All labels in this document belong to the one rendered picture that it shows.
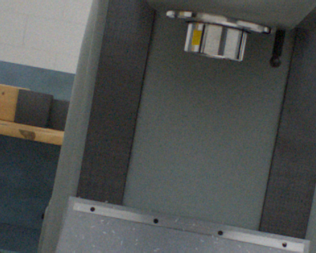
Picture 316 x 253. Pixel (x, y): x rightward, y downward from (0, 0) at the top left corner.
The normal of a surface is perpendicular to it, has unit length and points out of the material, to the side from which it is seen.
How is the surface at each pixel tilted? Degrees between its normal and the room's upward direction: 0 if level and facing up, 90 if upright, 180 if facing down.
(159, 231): 63
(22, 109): 90
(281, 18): 147
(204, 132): 90
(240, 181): 90
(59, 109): 90
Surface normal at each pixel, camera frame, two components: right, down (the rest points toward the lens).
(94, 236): 0.02, -0.35
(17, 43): -0.06, 0.09
